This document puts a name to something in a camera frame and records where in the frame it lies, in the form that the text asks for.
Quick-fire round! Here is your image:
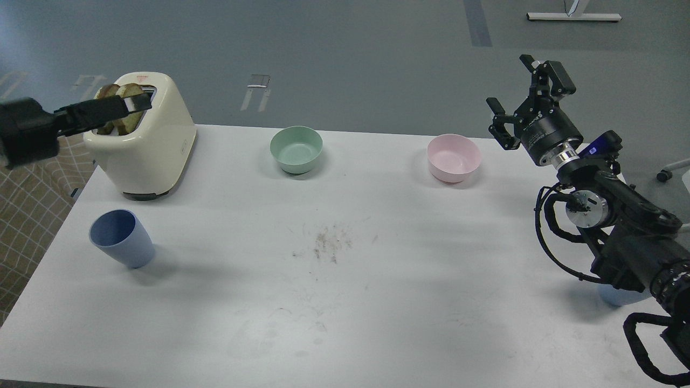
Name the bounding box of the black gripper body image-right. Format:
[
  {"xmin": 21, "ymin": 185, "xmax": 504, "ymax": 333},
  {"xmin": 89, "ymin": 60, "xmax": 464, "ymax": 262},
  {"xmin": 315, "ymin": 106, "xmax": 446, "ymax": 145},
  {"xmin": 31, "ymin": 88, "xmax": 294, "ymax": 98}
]
[{"xmin": 488, "ymin": 60, "xmax": 584, "ymax": 165}]

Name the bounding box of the light blue cup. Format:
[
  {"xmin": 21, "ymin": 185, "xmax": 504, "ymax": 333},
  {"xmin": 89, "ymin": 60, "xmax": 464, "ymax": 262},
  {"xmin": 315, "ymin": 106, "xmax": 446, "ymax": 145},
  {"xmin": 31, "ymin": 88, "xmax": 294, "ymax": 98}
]
[{"xmin": 597, "ymin": 284, "xmax": 652, "ymax": 307}]

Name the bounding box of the dark blue cup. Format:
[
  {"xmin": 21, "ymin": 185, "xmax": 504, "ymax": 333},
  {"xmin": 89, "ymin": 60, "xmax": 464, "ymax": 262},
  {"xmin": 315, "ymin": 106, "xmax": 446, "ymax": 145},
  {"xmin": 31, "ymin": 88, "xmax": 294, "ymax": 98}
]
[{"xmin": 88, "ymin": 209, "xmax": 155, "ymax": 268}]

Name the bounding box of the black robot arm image-left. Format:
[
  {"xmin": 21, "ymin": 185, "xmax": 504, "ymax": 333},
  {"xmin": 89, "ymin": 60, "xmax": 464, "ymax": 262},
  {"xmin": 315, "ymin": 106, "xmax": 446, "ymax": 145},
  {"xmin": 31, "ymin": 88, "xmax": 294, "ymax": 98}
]
[{"xmin": 1, "ymin": 93, "xmax": 152, "ymax": 170}]

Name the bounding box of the white desk leg base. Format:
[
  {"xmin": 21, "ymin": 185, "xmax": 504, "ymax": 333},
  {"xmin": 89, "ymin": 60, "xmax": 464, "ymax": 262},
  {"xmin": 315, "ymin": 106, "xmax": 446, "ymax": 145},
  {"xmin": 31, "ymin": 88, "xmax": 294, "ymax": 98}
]
[{"xmin": 526, "ymin": 12, "xmax": 623, "ymax": 23}]

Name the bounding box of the pink bowl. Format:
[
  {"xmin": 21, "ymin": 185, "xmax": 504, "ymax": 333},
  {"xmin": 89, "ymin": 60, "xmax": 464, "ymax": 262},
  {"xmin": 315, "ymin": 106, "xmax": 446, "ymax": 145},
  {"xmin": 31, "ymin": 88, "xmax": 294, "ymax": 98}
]
[{"xmin": 426, "ymin": 134, "xmax": 482, "ymax": 184}]

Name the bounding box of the office chair caster leg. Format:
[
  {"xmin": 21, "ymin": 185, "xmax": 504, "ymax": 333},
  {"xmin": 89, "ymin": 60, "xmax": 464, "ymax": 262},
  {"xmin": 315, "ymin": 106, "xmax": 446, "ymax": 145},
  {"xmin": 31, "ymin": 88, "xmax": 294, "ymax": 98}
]
[{"xmin": 656, "ymin": 158, "xmax": 690, "ymax": 182}]

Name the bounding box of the mint green bowl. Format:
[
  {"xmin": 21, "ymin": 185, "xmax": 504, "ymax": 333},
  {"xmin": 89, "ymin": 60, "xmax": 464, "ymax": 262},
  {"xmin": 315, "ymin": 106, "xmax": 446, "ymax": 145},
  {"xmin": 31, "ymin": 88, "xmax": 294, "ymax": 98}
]
[{"xmin": 270, "ymin": 126, "xmax": 323, "ymax": 175}]

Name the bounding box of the cream white toaster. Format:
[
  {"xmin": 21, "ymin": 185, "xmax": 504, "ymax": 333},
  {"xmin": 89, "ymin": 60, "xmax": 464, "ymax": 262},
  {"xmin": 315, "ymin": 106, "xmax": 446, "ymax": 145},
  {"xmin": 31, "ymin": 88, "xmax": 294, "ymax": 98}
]
[{"xmin": 83, "ymin": 72, "xmax": 197, "ymax": 201}]

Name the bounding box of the left toast slice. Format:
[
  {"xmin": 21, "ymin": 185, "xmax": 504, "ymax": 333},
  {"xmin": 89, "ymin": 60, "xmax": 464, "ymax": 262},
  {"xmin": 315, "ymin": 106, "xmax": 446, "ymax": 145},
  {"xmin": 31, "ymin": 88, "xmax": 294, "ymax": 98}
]
[{"xmin": 94, "ymin": 84, "xmax": 120, "ymax": 135}]

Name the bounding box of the beige checkered cloth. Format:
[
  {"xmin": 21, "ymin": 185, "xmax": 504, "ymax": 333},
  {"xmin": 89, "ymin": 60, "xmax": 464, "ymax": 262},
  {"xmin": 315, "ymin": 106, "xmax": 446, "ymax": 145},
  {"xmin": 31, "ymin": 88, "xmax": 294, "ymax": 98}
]
[{"xmin": 1, "ymin": 135, "xmax": 95, "ymax": 323}]

